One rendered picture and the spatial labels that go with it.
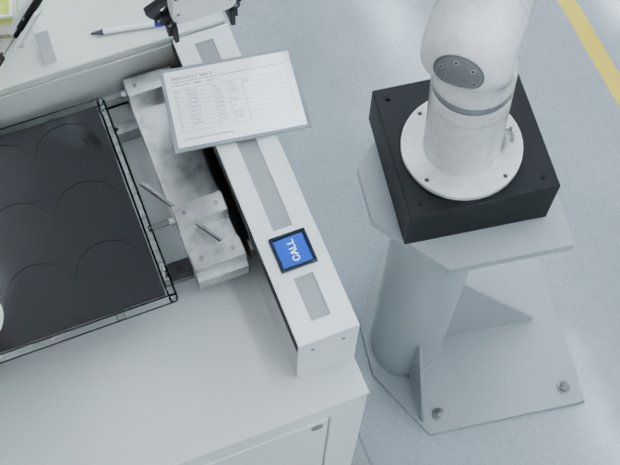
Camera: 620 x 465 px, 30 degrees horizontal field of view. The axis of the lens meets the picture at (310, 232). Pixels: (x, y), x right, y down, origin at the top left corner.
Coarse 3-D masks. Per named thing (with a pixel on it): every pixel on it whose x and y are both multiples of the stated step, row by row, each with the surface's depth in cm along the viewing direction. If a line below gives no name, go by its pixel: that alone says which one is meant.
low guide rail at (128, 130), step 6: (132, 120) 189; (114, 126) 188; (120, 126) 189; (126, 126) 189; (132, 126) 189; (120, 132) 188; (126, 132) 188; (132, 132) 189; (138, 132) 190; (108, 138) 188; (120, 138) 189; (126, 138) 190; (132, 138) 191
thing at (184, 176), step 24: (144, 120) 186; (168, 120) 186; (144, 144) 187; (168, 144) 184; (168, 168) 182; (192, 168) 182; (168, 192) 180; (192, 192) 180; (192, 240) 177; (216, 240) 177; (240, 264) 176
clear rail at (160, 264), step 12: (108, 120) 183; (108, 132) 182; (120, 144) 181; (120, 156) 180; (132, 180) 179; (132, 192) 178; (144, 216) 176; (144, 228) 175; (156, 240) 175; (156, 264) 173; (168, 276) 172; (168, 288) 171
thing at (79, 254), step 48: (0, 144) 181; (48, 144) 181; (96, 144) 181; (0, 192) 178; (48, 192) 178; (96, 192) 178; (0, 240) 174; (48, 240) 174; (96, 240) 174; (144, 240) 175; (0, 288) 171; (48, 288) 171; (96, 288) 171; (144, 288) 171; (0, 336) 168; (48, 336) 168
